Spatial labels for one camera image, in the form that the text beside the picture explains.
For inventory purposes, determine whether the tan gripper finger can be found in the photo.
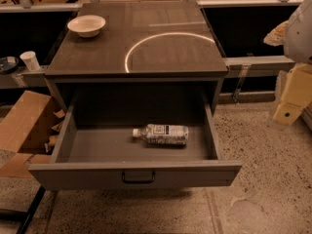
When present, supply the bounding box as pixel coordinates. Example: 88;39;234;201
263;20;288;47

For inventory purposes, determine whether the clear plastic water bottle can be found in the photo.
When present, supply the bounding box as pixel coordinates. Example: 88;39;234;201
133;124;189;145

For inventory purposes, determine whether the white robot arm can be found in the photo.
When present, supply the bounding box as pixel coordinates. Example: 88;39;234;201
263;0;312;64

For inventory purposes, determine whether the open grey top drawer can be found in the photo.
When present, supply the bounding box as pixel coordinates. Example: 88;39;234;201
29;89;242;190

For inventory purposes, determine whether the white ceramic bowl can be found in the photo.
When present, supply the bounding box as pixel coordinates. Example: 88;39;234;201
67;15;106;38

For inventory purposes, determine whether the white paper cup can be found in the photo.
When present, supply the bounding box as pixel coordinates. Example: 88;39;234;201
19;51;40;71

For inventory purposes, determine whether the brown cardboard box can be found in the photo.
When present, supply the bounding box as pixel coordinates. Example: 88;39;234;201
0;91;65;178

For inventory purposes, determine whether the dark round dish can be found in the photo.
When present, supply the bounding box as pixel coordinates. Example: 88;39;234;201
0;57;19;75

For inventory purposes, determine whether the black drawer handle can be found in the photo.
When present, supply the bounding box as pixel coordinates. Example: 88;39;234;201
122;172;155;184

